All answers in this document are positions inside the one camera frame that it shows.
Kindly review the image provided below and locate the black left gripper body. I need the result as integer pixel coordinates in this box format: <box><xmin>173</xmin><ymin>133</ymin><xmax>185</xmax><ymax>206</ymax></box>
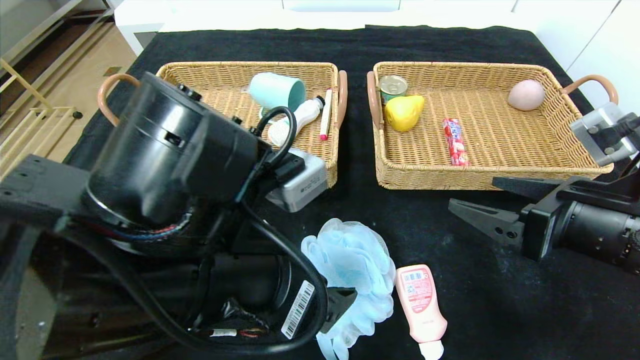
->
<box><xmin>234</xmin><ymin>252</ymin><xmax>330</xmax><ymax>347</ymax></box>

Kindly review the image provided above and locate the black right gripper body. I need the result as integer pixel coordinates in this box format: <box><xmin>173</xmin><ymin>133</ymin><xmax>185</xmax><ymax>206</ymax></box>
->
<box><xmin>520</xmin><ymin>176</ymin><xmax>640</xmax><ymax>275</ymax></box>

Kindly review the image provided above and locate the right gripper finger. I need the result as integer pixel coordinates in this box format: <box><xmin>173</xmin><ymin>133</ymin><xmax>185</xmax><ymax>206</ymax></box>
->
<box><xmin>492</xmin><ymin>176</ymin><xmax>566</xmax><ymax>202</ymax></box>
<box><xmin>447</xmin><ymin>198</ymin><xmax>525</xmax><ymax>246</ymax></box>

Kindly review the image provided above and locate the light blue bath loofah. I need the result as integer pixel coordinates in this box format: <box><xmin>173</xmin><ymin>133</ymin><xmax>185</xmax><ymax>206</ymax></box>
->
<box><xmin>300</xmin><ymin>218</ymin><xmax>397</xmax><ymax>360</ymax></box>

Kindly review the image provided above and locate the pink squeeze bottle white cap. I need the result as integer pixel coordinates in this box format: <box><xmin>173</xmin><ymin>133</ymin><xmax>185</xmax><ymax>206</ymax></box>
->
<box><xmin>395</xmin><ymin>264</ymin><xmax>449</xmax><ymax>360</ymax></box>

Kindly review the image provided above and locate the red Hi-Chew candy pack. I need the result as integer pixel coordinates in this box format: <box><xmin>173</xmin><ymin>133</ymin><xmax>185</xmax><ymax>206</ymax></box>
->
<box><xmin>442</xmin><ymin>118</ymin><xmax>470</xmax><ymax>167</ymax></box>

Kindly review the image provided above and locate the yellow pear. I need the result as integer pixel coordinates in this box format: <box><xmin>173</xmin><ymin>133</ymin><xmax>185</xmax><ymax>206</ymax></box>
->
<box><xmin>384</xmin><ymin>95</ymin><xmax>426</xmax><ymax>133</ymax></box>

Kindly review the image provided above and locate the pale pink egg-shaped ball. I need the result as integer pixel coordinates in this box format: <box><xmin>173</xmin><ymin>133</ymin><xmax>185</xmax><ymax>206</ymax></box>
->
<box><xmin>507</xmin><ymin>79</ymin><xmax>546</xmax><ymax>112</ymax></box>

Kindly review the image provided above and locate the small tin can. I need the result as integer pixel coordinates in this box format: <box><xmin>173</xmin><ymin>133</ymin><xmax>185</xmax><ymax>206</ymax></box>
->
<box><xmin>378</xmin><ymin>75</ymin><xmax>409</xmax><ymax>105</ymax></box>

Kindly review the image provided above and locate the white tube with red cap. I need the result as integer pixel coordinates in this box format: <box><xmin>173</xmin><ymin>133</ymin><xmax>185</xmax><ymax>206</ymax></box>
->
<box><xmin>320</xmin><ymin>89</ymin><xmax>334</xmax><ymax>142</ymax></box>

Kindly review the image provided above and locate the white plastic bottle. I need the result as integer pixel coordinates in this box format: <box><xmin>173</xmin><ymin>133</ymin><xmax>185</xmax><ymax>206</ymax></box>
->
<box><xmin>267</xmin><ymin>96</ymin><xmax>327</xmax><ymax>148</ymax></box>

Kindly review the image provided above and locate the teal plastic cup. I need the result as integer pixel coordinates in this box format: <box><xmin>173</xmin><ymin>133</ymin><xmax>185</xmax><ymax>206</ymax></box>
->
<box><xmin>247</xmin><ymin>73</ymin><xmax>307</xmax><ymax>118</ymax></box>

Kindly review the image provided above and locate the wooden slatted rack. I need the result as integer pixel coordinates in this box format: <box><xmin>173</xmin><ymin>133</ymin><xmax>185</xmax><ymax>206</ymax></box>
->
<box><xmin>0</xmin><ymin>57</ymin><xmax>85</xmax><ymax>181</ymax></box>

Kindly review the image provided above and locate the white side table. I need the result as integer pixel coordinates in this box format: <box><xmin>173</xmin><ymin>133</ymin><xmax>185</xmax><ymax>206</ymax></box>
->
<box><xmin>114</xmin><ymin>0</ymin><xmax>173</xmax><ymax>57</ymax></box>

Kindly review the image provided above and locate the grey metal shelf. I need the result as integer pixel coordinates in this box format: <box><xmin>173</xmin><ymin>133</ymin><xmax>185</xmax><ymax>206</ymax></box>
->
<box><xmin>0</xmin><ymin>0</ymin><xmax>116</xmax><ymax>66</ymax></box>

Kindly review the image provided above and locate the wicker basket with brown handles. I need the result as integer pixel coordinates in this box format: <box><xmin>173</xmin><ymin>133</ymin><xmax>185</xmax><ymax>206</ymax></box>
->
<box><xmin>97</xmin><ymin>61</ymin><xmax>349</xmax><ymax>188</ymax></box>
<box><xmin>366</xmin><ymin>61</ymin><xmax>619</xmax><ymax>192</ymax></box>

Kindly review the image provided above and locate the black left camera cable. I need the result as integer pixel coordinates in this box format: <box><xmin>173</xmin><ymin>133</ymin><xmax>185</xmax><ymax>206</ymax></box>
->
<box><xmin>165</xmin><ymin>106</ymin><xmax>331</xmax><ymax>356</ymax></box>

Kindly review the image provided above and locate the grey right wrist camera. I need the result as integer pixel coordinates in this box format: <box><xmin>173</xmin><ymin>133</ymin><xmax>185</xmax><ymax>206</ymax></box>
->
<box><xmin>570</xmin><ymin>102</ymin><xmax>640</xmax><ymax>167</ymax></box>

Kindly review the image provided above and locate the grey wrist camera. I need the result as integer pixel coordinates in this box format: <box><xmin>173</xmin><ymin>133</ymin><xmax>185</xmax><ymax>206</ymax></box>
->
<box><xmin>265</xmin><ymin>147</ymin><xmax>329</xmax><ymax>213</ymax></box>
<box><xmin>570</xmin><ymin>102</ymin><xmax>640</xmax><ymax>167</ymax></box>

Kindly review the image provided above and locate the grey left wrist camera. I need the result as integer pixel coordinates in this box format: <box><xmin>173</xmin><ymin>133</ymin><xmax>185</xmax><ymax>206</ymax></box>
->
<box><xmin>265</xmin><ymin>147</ymin><xmax>329</xmax><ymax>213</ymax></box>

